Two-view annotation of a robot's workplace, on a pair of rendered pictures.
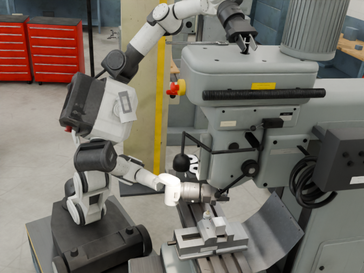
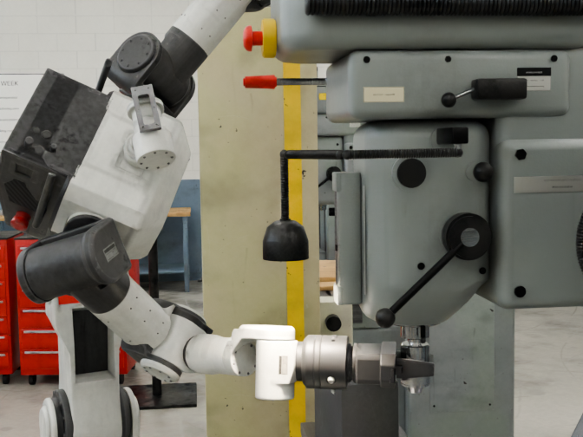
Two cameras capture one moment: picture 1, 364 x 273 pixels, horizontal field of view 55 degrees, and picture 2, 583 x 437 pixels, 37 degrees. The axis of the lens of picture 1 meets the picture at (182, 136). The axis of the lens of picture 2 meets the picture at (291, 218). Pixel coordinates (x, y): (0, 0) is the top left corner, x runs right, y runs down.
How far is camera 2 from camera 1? 0.69 m
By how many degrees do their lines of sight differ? 26
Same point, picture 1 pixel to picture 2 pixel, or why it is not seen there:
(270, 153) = (514, 187)
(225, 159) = (396, 212)
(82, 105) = (49, 132)
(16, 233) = not seen: outside the picture
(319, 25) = not seen: outside the picture
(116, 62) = (138, 55)
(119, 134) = (137, 205)
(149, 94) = (271, 309)
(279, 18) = not seen: outside the picture
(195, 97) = (293, 23)
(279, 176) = (556, 267)
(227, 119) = (379, 82)
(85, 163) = (45, 264)
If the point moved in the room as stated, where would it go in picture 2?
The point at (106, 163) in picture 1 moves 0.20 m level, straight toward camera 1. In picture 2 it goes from (94, 255) to (76, 273)
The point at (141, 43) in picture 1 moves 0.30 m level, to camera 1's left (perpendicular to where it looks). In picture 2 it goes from (195, 20) to (45, 25)
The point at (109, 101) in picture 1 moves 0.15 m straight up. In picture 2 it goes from (115, 133) to (112, 48)
